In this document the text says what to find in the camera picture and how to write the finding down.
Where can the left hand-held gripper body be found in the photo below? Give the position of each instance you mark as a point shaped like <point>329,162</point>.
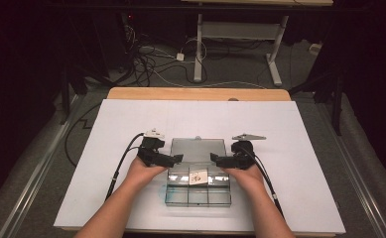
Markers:
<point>151,152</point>

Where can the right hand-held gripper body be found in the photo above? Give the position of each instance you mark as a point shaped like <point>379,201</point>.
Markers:
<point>243,155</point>

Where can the white cartoon print card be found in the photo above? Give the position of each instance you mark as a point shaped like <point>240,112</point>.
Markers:
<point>198,177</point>

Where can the transparent grey compartment box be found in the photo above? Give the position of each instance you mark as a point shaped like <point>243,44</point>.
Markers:
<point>197,195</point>

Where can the person's left hand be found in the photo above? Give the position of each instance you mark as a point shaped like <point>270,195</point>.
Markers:
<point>141,173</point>

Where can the person's right hand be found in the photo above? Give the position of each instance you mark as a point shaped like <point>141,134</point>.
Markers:
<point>248,180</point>

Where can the wooden table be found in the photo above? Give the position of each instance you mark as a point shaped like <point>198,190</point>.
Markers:
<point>180,94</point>

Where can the white power adapter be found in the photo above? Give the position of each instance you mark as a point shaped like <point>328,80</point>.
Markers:
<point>180,57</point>

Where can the black stand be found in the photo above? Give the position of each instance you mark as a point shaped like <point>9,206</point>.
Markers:
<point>66,95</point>
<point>337,99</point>

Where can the white power strip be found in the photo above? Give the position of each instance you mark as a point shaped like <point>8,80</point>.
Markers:
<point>315,48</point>

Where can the white desk frame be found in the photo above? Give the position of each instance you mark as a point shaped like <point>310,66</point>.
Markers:
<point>197,49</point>

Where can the metal floor rail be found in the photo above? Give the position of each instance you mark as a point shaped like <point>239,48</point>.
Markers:
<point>356,172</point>
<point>38,165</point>

